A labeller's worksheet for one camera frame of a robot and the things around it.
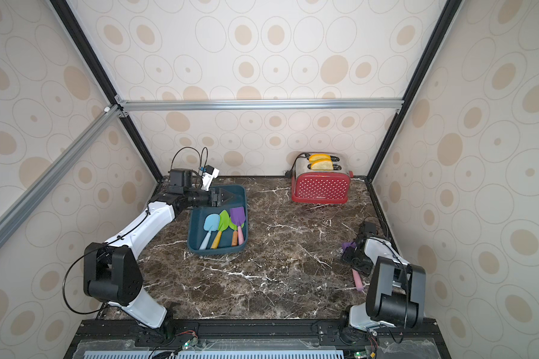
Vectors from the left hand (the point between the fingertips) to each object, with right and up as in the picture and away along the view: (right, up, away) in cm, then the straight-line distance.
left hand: (234, 194), depth 82 cm
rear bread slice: (+33, +17, +19) cm, 41 cm away
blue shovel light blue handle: (-14, -13, +19) cm, 26 cm away
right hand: (+46, -28, +8) cm, 54 cm away
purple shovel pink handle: (-3, -10, +22) cm, 24 cm away
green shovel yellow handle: (-8, -13, +19) cm, 24 cm away
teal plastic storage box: (-20, -14, +17) cm, 30 cm away
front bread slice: (+35, +13, +16) cm, 41 cm away
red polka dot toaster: (+33, +4, +18) cm, 38 cm away
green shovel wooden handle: (-3, -15, +18) cm, 23 cm away
